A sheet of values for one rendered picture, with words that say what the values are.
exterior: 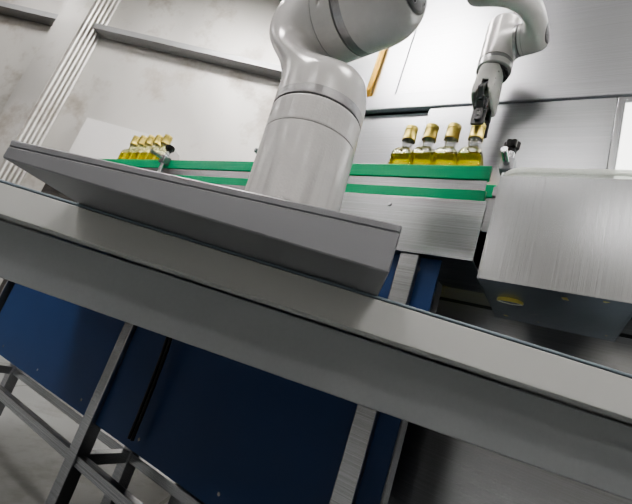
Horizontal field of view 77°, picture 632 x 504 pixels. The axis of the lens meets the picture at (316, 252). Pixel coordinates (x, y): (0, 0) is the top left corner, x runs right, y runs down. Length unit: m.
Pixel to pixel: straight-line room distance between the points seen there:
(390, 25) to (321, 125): 0.17
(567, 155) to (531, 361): 0.84
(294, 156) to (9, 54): 5.55
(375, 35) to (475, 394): 0.44
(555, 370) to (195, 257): 0.33
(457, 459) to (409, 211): 0.56
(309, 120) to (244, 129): 3.68
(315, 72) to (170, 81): 4.24
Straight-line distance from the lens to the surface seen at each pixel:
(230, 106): 4.34
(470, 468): 1.04
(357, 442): 0.78
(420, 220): 0.83
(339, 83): 0.52
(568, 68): 1.39
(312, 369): 0.41
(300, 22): 0.63
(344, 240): 0.28
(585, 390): 0.41
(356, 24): 0.59
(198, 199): 0.31
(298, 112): 0.49
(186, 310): 0.44
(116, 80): 5.00
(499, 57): 1.19
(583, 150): 1.19
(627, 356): 1.04
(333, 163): 0.47
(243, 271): 0.38
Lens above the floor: 0.68
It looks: 14 degrees up
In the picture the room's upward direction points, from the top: 19 degrees clockwise
